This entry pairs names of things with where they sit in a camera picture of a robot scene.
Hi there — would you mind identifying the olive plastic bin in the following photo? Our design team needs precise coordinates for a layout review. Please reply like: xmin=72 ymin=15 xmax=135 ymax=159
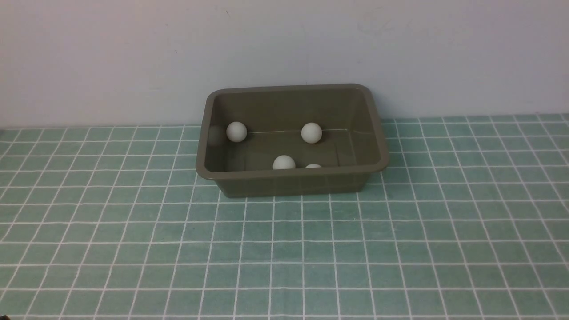
xmin=195 ymin=84 xmax=389 ymax=198

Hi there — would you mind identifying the green checked tablecloth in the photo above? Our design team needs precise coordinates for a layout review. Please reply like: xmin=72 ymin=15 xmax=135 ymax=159
xmin=0 ymin=115 xmax=569 ymax=320

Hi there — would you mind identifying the white ball with logo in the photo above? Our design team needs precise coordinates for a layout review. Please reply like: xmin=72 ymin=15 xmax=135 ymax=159
xmin=226 ymin=121 xmax=248 ymax=143

